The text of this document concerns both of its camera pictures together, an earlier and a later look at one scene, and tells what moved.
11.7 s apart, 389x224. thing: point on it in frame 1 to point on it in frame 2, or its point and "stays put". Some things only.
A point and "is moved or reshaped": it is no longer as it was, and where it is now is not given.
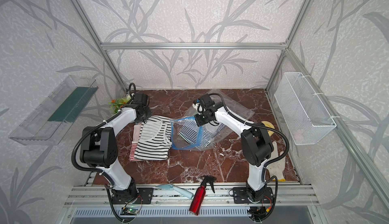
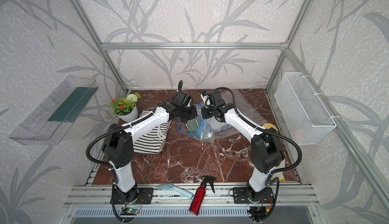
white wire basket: (308, 120) stays put
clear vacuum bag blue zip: (186, 135) is moved or reshaped
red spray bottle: (198, 195) stays put
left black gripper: (148, 109) to (194, 113)
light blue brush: (182, 192) stays put
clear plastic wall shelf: (48, 124) stays put
